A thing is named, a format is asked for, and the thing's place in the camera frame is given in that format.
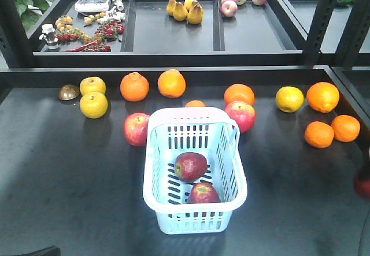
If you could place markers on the yellow green apple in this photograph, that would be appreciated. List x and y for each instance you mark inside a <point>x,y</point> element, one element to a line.
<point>92,84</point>
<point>94,105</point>

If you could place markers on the pink red apple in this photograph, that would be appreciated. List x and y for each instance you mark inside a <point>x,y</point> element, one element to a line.
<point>242,113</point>
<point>135,129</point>

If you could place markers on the brown half shell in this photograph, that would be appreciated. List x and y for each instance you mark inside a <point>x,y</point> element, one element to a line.
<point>68,92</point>

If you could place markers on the yellow green apple front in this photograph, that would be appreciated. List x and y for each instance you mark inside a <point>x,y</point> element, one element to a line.
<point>94,105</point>

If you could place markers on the orange near right edge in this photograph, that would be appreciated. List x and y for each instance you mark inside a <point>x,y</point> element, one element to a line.
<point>323,97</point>

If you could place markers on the orange rear left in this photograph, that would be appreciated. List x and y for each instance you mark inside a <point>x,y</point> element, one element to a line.
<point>134,87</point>

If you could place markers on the small orange middle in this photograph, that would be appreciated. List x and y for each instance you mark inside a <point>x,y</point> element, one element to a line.
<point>195,103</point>

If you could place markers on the pink red apple centre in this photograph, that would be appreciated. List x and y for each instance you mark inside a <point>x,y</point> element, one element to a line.
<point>242,113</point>

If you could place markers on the light blue plastic basket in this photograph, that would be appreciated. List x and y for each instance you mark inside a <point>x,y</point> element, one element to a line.
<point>205,130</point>

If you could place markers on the yellow brown pears cluster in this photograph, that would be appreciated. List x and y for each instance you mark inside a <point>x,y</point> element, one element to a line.
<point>190,10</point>

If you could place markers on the orange rear middle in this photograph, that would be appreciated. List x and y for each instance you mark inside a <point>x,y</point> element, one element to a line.
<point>171,83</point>

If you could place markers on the black shelf upright post right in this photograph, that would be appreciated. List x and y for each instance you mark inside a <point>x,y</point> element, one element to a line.
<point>356,29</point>

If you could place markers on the white capped small bottle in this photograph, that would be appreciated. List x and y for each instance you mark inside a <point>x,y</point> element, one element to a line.
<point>49,36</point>

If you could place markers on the pink red apple far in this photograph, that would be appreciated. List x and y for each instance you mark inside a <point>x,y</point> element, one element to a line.
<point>135,129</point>

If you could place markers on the red chili pepper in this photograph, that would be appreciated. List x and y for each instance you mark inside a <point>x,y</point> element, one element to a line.
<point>82,47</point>

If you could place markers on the yellow orange fruit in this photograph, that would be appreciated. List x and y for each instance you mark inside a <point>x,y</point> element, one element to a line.
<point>289,99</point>

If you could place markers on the black upper display shelf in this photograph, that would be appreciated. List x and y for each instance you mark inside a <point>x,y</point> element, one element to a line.
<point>270,34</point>

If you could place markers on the white electronic device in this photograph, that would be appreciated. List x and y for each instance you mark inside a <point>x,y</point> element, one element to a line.
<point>91,6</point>

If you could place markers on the yellow green apple rear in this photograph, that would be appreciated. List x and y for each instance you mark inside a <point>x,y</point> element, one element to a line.
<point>92,84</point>

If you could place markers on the small orange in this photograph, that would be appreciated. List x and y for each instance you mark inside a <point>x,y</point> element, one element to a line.
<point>319,135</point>
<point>195,103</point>
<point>346,128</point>

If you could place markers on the small orange front right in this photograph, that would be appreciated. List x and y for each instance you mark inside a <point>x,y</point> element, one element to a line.
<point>346,128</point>

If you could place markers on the orange behind centre apple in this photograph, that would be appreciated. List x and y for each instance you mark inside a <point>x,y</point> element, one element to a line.
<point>239,92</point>

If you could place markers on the pink apple upper front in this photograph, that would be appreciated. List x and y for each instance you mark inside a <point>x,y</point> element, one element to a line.
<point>229,8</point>

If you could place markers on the dark red apple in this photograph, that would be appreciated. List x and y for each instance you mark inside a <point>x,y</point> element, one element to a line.
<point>190,166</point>
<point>361,183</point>
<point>203,193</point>

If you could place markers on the small orange front left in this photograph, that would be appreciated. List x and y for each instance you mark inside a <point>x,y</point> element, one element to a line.
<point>319,135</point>

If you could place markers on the dark red apple front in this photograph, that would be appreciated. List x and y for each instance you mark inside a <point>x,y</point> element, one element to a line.
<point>203,193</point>

